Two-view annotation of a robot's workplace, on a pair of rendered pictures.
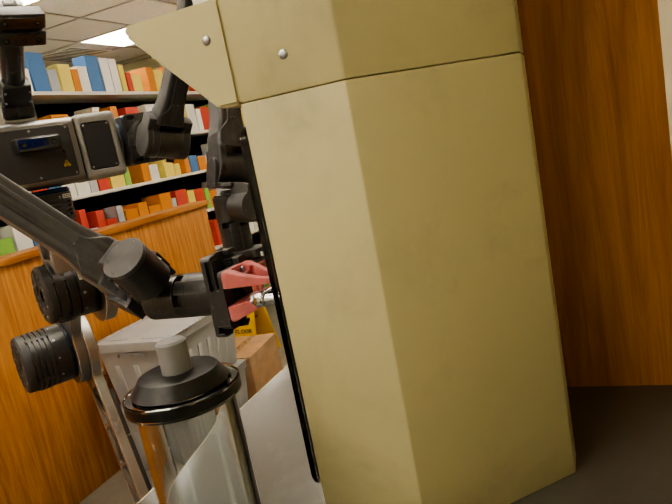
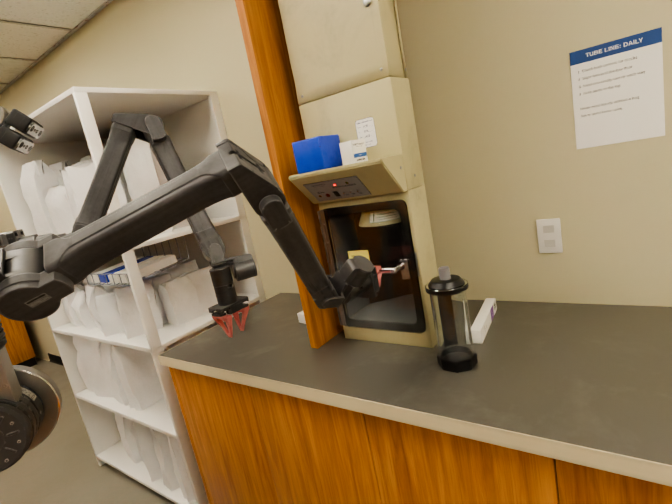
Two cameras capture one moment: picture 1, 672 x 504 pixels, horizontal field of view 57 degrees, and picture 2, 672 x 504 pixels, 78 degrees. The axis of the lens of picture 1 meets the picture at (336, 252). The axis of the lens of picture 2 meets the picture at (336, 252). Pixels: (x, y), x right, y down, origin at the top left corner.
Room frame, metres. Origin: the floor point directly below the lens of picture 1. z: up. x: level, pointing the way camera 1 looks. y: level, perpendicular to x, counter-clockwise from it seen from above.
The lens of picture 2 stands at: (0.55, 1.23, 1.51)
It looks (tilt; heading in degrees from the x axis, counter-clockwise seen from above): 11 degrees down; 284
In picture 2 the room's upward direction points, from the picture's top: 11 degrees counter-clockwise
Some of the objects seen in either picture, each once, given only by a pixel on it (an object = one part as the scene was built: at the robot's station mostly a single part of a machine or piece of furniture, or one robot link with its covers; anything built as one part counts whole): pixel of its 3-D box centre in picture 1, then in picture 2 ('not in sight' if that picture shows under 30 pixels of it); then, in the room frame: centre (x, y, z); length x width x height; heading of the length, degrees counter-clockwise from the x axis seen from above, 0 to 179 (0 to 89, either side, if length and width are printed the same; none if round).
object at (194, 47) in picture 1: (256, 69); (345, 183); (0.79, 0.05, 1.46); 0.32 x 0.11 x 0.10; 156
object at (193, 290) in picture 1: (209, 293); (358, 282); (0.78, 0.17, 1.20); 0.07 x 0.07 x 0.10; 68
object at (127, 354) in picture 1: (175, 351); not in sight; (2.95, 0.87, 0.49); 0.60 x 0.42 x 0.33; 156
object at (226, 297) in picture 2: (236, 239); (226, 296); (1.17, 0.18, 1.21); 0.10 x 0.07 x 0.07; 67
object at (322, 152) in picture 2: not in sight; (318, 154); (0.86, 0.02, 1.56); 0.10 x 0.10 x 0.09; 66
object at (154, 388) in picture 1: (178, 373); (445, 279); (0.55, 0.17, 1.18); 0.09 x 0.09 x 0.07
